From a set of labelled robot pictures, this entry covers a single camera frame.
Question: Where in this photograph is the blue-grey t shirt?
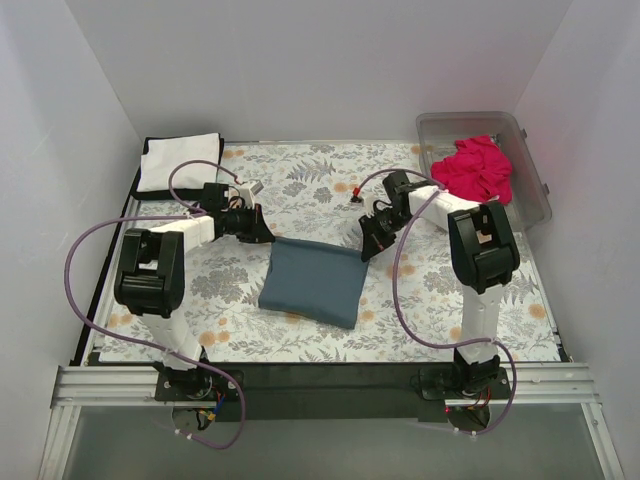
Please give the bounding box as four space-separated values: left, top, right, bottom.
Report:
258 237 368 330

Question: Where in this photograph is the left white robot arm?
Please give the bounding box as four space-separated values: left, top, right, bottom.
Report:
114 180 275 400

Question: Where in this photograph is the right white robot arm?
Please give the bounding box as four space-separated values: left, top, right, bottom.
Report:
351 168 520 398

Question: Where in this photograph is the folded white t shirt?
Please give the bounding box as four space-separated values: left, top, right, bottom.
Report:
135 132 224 192

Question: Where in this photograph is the pink t shirt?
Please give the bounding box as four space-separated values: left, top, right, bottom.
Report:
430 135 513 205

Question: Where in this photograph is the clear plastic bin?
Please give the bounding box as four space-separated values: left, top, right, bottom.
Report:
416 111 552 231

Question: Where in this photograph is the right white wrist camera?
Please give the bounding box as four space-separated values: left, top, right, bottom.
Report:
350 187 378 218

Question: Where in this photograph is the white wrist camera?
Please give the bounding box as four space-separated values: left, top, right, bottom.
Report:
350 187 378 218
230 180 264 209

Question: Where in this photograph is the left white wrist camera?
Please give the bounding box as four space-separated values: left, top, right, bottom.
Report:
230 180 264 209

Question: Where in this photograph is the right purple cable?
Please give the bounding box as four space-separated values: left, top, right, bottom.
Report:
354 170 516 436

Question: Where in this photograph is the purple cable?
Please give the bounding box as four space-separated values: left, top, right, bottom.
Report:
354 170 516 436
64 159 249 449

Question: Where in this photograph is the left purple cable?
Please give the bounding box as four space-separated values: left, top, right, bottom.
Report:
64 159 249 449

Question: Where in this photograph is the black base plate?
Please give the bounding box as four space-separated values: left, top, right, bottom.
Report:
153 362 512 423

